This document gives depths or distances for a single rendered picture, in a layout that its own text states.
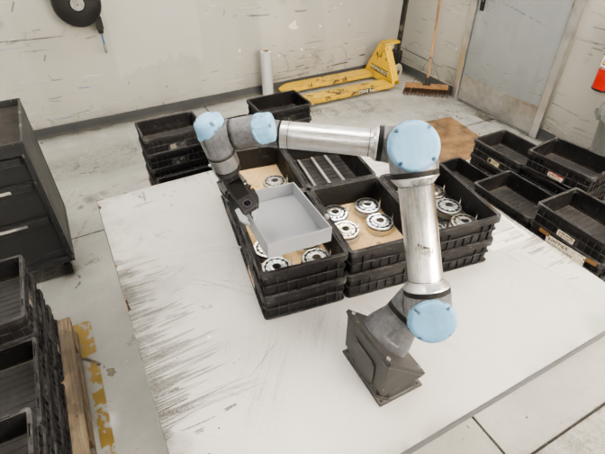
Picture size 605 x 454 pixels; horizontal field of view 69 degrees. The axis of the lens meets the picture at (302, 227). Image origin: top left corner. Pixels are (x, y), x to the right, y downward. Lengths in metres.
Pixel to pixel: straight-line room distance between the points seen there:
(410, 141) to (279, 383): 0.80
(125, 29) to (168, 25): 0.38
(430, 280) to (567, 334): 0.73
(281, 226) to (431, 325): 0.53
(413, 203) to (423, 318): 0.28
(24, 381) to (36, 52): 3.05
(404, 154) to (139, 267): 1.17
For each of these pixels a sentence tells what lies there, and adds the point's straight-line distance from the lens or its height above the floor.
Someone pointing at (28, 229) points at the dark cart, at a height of 0.41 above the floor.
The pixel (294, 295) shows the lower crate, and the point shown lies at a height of 0.80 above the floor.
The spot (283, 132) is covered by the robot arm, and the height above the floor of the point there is 1.35.
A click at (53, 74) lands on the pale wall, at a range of 4.55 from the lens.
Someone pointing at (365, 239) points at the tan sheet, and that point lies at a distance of 1.66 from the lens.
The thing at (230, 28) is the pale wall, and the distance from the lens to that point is 4.75.
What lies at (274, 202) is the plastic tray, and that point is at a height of 1.05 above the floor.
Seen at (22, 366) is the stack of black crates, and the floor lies 0.38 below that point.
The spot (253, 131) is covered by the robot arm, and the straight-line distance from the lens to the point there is 1.09.
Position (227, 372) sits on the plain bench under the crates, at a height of 0.70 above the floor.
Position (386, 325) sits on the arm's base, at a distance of 1.27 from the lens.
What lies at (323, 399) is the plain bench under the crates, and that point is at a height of 0.70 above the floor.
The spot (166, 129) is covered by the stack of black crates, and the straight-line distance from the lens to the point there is 3.28.
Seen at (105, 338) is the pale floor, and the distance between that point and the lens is 2.59.
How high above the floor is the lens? 1.89
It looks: 39 degrees down
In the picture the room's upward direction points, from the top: straight up
